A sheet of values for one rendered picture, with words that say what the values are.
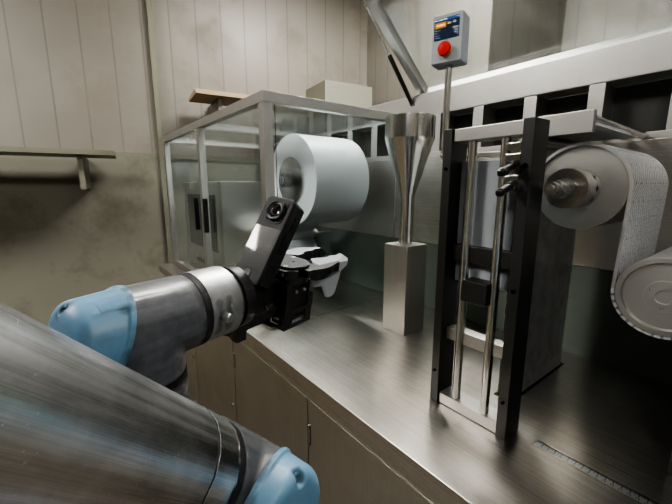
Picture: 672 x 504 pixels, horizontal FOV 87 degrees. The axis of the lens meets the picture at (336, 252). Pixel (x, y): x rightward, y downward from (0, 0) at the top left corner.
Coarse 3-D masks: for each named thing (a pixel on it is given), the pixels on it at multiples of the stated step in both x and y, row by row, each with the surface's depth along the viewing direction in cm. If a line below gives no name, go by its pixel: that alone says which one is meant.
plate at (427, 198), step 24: (624, 144) 81; (648, 144) 77; (432, 168) 122; (432, 192) 123; (432, 216) 124; (432, 240) 126; (576, 240) 90; (600, 240) 86; (576, 264) 91; (600, 264) 87
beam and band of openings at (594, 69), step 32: (544, 64) 92; (576, 64) 86; (608, 64) 82; (640, 64) 77; (416, 96) 125; (480, 96) 106; (512, 96) 99; (544, 96) 95; (576, 96) 93; (608, 96) 84; (640, 96) 83; (640, 128) 84
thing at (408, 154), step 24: (408, 144) 95; (432, 144) 99; (408, 168) 98; (408, 192) 102; (408, 216) 103; (408, 240) 104; (384, 264) 108; (408, 264) 102; (384, 288) 110; (408, 288) 103; (384, 312) 111; (408, 312) 105
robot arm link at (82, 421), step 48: (0, 336) 13; (48, 336) 15; (0, 384) 12; (48, 384) 13; (96, 384) 15; (144, 384) 18; (0, 432) 12; (48, 432) 13; (96, 432) 15; (144, 432) 17; (192, 432) 19; (240, 432) 24; (0, 480) 12; (48, 480) 13; (96, 480) 15; (144, 480) 16; (192, 480) 19; (240, 480) 22; (288, 480) 23
